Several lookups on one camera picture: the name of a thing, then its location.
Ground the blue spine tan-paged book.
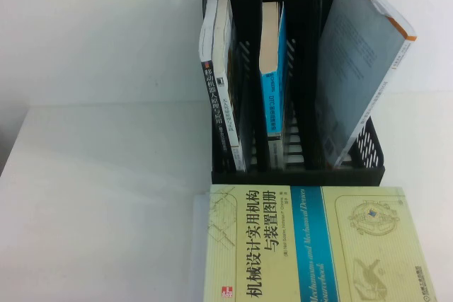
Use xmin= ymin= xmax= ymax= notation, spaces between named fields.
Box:
xmin=259 ymin=0 xmax=288 ymax=172

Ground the plain white book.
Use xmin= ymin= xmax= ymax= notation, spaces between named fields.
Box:
xmin=193 ymin=192 xmax=212 ymax=302

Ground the grey cover orange-edged book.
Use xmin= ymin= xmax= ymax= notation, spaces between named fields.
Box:
xmin=323 ymin=0 xmax=418 ymax=169

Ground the black plastic book stand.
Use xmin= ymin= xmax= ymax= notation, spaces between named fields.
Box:
xmin=200 ymin=0 xmax=386 ymax=187

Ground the black spine robot book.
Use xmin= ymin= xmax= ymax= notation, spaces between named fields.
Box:
xmin=198 ymin=0 xmax=235 ymax=172

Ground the white spine thin book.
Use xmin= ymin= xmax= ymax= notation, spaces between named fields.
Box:
xmin=212 ymin=0 xmax=248 ymax=172

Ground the yellow mechanical design book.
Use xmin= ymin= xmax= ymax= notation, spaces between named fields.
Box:
xmin=204 ymin=184 xmax=431 ymax=302

